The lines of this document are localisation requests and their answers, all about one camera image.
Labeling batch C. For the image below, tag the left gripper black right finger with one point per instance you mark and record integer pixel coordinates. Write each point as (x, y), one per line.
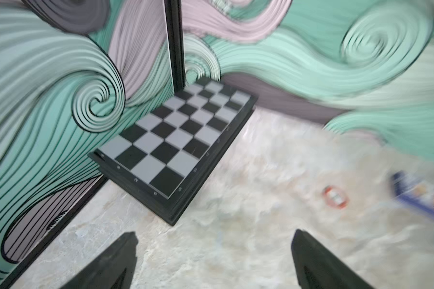
(317, 268)

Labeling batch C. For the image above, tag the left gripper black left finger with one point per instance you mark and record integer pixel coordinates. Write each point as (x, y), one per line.
(112, 269)

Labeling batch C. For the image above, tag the blue card box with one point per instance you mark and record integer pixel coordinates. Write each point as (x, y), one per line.
(414, 191)

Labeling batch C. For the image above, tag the black corner post left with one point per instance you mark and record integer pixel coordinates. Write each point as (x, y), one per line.
(173, 11)

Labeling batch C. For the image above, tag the black and grey chessboard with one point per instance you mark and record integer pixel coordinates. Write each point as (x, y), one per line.
(164, 158)

